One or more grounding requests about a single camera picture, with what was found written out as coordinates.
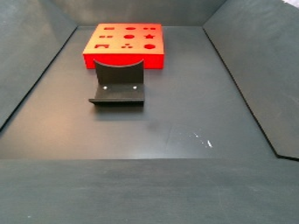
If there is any red shape sorter box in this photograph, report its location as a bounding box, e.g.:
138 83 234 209
83 24 164 69

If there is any black curved holder bracket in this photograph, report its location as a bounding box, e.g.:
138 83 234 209
88 60 146 105

